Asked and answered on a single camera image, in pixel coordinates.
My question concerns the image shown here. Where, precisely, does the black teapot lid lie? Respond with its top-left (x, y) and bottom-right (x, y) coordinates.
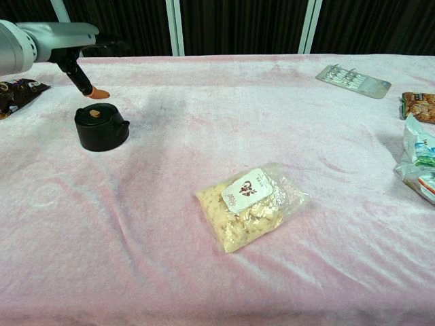
top-left (77, 103), bottom-right (116, 127)

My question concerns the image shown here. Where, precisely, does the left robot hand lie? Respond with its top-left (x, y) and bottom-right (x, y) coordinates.
top-left (16, 22), bottom-right (131, 100)

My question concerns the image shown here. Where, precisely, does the crumpled white green wrapper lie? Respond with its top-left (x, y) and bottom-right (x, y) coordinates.
top-left (394, 113), bottom-right (435, 205)

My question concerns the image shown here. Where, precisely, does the pink plush table cloth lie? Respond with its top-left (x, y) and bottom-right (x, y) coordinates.
top-left (0, 53), bottom-right (435, 326)

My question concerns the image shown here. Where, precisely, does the silver blister pack of hooks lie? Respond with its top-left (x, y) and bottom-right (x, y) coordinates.
top-left (315, 64), bottom-right (392, 100)

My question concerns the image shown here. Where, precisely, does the black teapot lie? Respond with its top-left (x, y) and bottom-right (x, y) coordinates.
top-left (74, 103), bottom-right (131, 152)

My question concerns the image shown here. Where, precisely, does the orange green snack packet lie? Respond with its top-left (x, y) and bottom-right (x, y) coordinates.
top-left (398, 92), bottom-right (435, 124)

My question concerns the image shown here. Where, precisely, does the brown chocolate snack packet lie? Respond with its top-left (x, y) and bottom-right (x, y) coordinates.
top-left (0, 77), bottom-right (51, 120)

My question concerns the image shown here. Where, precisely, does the clear bag of yellow snacks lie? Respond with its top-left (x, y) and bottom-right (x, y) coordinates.
top-left (194, 162), bottom-right (311, 254)

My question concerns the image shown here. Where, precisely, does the black pleated curtain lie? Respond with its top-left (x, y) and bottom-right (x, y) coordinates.
top-left (0, 0), bottom-right (435, 57)

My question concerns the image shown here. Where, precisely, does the white frame post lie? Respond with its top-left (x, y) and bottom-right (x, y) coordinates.
top-left (165, 0), bottom-right (186, 57)
top-left (298, 0), bottom-right (323, 54)
top-left (50, 0), bottom-right (71, 24)

